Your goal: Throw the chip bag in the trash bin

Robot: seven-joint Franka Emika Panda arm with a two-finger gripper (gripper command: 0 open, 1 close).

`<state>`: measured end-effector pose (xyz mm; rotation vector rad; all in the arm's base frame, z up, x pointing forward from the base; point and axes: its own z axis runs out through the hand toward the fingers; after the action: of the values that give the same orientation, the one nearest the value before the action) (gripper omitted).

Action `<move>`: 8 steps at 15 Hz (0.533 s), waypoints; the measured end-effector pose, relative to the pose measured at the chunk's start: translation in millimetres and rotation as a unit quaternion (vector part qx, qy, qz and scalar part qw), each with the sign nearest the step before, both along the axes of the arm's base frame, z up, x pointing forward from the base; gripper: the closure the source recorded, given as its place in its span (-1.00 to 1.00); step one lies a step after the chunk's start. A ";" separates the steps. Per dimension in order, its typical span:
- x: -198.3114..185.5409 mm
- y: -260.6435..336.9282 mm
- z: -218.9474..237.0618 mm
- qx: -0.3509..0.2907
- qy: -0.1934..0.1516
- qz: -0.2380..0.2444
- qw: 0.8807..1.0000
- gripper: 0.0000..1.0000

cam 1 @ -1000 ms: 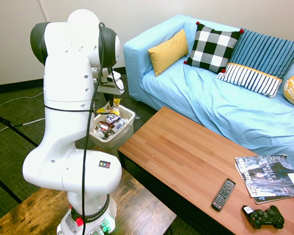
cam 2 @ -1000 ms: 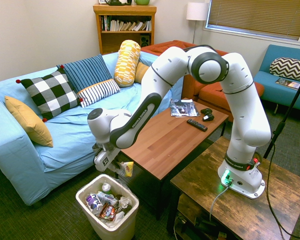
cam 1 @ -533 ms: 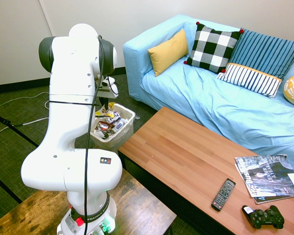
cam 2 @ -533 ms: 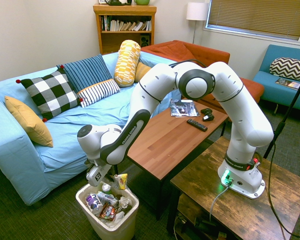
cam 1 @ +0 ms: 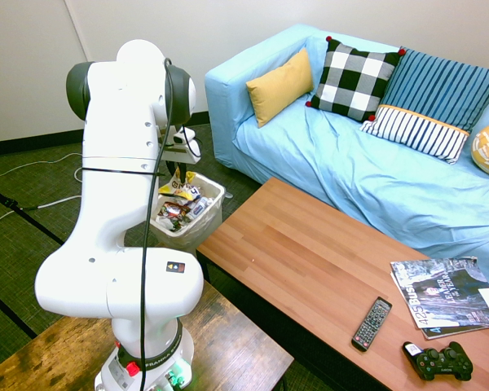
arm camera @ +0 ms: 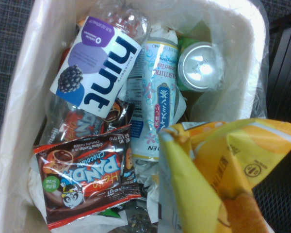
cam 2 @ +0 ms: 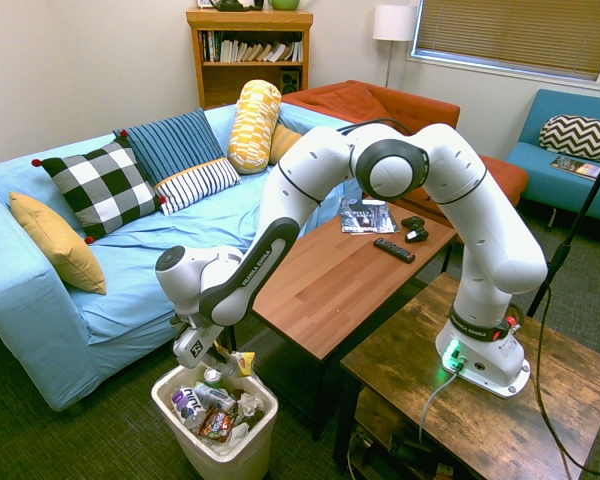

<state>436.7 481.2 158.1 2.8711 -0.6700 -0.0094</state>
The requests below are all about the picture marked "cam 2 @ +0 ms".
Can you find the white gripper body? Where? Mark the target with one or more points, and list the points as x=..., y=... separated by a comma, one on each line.
x=195, y=346

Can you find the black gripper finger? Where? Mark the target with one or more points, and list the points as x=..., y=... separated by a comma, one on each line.
x=211, y=364
x=221, y=352

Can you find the yellow chip bag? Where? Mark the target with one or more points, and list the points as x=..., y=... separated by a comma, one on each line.
x=242, y=363

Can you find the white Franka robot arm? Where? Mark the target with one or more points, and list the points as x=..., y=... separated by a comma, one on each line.
x=500, y=250

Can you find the white plastic trash bin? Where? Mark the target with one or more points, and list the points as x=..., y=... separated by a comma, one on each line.
x=240, y=450

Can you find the green top can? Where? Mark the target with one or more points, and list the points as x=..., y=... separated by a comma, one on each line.
x=213, y=376

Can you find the silver drink can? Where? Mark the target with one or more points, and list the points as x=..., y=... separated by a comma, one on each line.
x=215, y=397

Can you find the floor air vent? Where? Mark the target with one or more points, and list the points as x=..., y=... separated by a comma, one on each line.
x=260, y=345

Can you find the hint water bottle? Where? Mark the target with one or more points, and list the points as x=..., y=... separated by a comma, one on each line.
x=187, y=406

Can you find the crumpled white paper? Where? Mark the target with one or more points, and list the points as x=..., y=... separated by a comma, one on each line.
x=250, y=404

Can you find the red snack wrapper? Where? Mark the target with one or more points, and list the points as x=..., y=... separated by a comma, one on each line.
x=217, y=425

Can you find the light blue covered sofa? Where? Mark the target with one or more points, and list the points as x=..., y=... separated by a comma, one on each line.
x=145, y=240

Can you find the brown wooden coffee table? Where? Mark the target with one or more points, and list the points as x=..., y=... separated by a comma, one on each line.
x=340, y=290

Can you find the white navy striped cushion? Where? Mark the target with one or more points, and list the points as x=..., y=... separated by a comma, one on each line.
x=197, y=184

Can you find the plain mustard cushion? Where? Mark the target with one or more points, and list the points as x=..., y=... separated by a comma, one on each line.
x=60, y=245

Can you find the black white checked cushion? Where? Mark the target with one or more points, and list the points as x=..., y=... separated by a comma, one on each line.
x=102, y=185

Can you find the black TV remote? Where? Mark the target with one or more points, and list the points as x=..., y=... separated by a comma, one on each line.
x=394, y=250

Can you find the dark cover magazine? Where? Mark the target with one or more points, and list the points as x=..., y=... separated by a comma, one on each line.
x=372, y=220

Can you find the blue striped cushion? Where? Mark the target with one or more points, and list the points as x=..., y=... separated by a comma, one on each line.
x=172, y=142

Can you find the mustard striped cushion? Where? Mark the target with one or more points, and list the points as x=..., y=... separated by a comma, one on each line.
x=282, y=142

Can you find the yellow white patterned bolster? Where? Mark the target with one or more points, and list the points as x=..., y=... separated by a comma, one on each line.
x=254, y=127

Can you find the black game controller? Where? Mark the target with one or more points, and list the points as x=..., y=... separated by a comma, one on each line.
x=415, y=229

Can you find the rustic dark wood table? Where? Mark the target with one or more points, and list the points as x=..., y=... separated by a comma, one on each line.
x=480, y=430

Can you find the wooden bookshelf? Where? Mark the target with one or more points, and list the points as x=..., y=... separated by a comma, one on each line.
x=250, y=80

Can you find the black speaker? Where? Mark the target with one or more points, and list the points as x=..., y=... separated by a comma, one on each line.
x=290, y=81

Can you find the orange sofa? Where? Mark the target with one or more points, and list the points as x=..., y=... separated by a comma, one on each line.
x=380, y=102

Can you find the row of books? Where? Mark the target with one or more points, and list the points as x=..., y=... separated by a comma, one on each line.
x=252, y=51

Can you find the orange ottoman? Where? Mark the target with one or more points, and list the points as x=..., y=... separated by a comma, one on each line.
x=502, y=177

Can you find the black object on shelf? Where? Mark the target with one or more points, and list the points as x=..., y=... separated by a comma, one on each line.
x=235, y=5

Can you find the green bowl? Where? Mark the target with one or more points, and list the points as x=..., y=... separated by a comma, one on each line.
x=284, y=4

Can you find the white shade floor lamp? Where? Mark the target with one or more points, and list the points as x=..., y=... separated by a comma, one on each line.
x=394, y=22

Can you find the colourful cover magazine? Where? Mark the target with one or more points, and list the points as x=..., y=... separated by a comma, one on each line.
x=575, y=167

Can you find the teal sofa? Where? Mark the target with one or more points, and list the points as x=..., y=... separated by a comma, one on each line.
x=555, y=107

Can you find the black white chevron cushion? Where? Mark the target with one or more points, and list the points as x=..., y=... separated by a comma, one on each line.
x=577, y=137

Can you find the brown window blinds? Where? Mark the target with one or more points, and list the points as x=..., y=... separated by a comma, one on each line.
x=510, y=30

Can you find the black camera stand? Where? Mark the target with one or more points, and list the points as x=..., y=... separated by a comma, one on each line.
x=560, y=255

